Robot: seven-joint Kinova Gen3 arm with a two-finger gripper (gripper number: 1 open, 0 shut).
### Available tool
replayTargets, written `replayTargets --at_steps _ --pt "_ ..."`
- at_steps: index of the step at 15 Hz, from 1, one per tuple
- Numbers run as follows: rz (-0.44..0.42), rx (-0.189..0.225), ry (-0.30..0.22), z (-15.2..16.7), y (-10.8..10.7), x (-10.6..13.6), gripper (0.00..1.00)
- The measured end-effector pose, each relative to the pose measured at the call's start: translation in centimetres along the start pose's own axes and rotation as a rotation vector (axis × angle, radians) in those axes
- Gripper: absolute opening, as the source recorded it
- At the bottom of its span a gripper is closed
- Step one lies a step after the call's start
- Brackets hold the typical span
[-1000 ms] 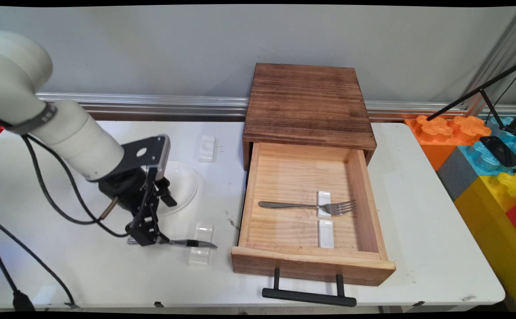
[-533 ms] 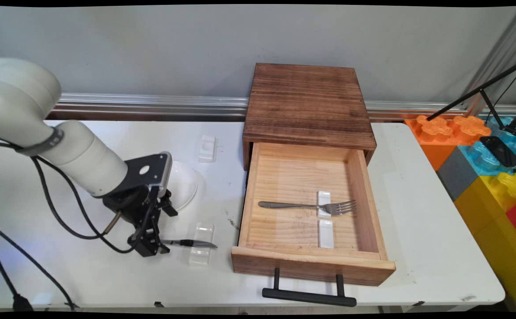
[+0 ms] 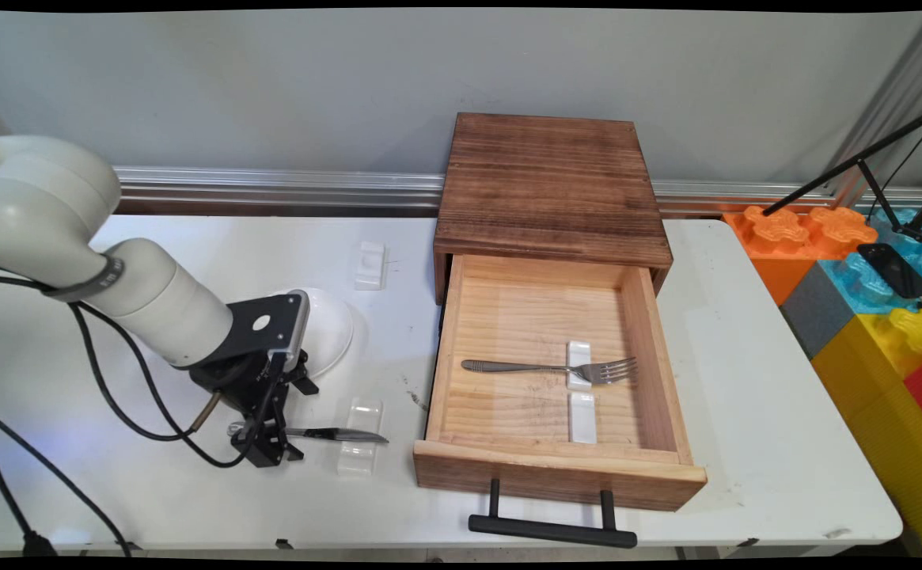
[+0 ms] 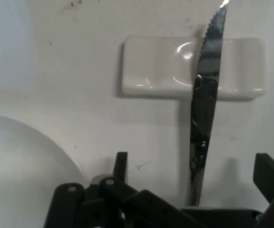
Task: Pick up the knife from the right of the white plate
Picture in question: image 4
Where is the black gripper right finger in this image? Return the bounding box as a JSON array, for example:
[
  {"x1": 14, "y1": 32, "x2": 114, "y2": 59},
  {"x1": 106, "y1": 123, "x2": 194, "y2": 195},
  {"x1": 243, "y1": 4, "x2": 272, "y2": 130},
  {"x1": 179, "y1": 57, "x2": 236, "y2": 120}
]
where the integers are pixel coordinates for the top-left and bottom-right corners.
[{"x1": 253, "y1": 152, "x2": 274, "y2": 228}]

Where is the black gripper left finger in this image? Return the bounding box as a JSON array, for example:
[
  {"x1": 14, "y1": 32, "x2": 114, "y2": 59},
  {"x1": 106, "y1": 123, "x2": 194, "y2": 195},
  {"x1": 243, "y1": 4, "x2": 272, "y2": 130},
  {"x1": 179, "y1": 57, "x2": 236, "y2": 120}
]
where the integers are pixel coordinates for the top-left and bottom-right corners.
[{"x1": 46, "y1": 151, "x2": 201, "y2": 228}]

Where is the silver serrated table knife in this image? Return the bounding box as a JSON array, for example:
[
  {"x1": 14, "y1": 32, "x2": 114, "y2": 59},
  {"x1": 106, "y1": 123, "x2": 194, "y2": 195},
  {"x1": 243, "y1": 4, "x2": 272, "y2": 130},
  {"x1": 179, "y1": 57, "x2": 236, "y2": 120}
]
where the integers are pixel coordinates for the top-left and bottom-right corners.
[{"x1": 188, "y1": 0, "x2": 230, "y2": 207}]

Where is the white ceramic cutlery rest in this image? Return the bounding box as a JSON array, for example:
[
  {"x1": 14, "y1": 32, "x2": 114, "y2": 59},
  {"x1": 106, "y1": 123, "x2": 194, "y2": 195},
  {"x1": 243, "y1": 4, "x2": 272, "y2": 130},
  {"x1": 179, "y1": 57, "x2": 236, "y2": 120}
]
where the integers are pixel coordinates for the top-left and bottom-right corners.
[{"x1": 121, "y1": 35, "x2": 267, "y2": 102}]

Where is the white round plate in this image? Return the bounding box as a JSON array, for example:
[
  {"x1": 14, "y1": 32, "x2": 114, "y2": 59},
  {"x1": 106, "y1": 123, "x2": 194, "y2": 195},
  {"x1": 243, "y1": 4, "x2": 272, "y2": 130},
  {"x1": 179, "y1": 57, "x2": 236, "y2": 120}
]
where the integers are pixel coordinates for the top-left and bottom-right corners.
[{"x1": 0, "y1": 111, "x2": 90, "y2": 228}]

